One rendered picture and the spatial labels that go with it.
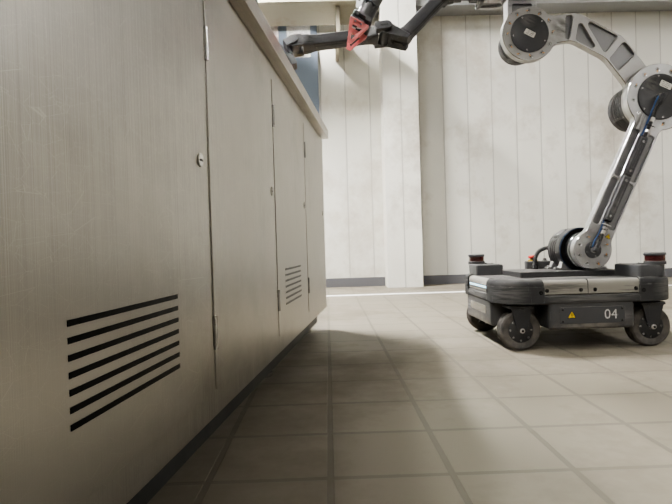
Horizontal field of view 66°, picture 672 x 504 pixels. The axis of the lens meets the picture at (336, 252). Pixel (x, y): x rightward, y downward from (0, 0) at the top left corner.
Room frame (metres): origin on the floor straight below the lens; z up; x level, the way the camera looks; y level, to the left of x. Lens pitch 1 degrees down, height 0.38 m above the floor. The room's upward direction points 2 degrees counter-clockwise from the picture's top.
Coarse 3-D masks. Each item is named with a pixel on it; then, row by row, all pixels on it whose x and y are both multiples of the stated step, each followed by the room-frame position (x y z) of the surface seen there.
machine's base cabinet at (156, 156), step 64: (0, 0) 0.41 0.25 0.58; (64, 0) 0.49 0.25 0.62; (128, 0) 0.61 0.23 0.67; (192, 0) 0.81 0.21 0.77; (0, 64) 0.40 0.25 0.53; (64, 64) 0.48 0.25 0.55; (128, 64) 0.60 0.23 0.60; (192, 64) 0.80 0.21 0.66; (256, 64) 1.20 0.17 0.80; (0, 128) 0.40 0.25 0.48; (64, 128) 0.48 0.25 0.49; (128, 128) 0.60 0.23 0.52; (192, 128) 0.79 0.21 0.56; (256, 128) 1.18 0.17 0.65; (0, 192) 0.40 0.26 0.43; (64, 192) 0.48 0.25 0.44; (128, 192) 0.59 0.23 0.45; (192, 192) 0.79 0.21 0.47; (256, 192) 1.16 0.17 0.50; (320, 192) 2.24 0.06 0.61; (0, 256) 0.40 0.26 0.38; (64, 256) 0.47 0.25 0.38; (128, 256) 0.59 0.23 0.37; (192, 256) 0.78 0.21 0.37; (256, 256) 1.15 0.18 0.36; (320, 256) 2.18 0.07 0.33; (0, 320) 0.39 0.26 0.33; (64, 320) 0.47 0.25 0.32; (128, 320) 0.58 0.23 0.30; (192, 320) 0.77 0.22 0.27; (256, 320) 1.13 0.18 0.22; (0, 384) 0.39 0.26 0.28; (64, 384) 0.47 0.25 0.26; (128, 384) 0.58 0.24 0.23; (192, 384) 0.76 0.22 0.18; (256, 384) 1.27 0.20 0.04; (0, 448) 0.39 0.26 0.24; (64, 448) 0.46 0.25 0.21; (128, 448) 0.57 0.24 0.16; (192, 448) 0.86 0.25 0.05
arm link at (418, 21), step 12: (432, 0) 2.20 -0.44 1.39; (444, 0) 2.21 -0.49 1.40; (420, 12) 2.17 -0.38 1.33; (432, 12) 2.18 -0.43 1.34; (408, 24) 2.14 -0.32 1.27; (420, 24) 2.15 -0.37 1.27; (384, 36) 2.13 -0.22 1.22; (396, 36) 2.11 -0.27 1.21; (408, 36) 2.10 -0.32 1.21; (396, 48) 2.17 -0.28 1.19
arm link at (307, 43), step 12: (384, 24) 2.10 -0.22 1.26; (288, 36) 2.11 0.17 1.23; (300, 36) 2.11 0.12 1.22; (312, 36) 2.11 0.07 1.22; (324, 36) 2.12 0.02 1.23; (336, 36) 2.12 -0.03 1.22; (372, 36) 2.12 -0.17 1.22; (300, 48) 2.13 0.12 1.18; (312, 48) 2.12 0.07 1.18; (324, 48) 2.13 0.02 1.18; (336, 48) 2.15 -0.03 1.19
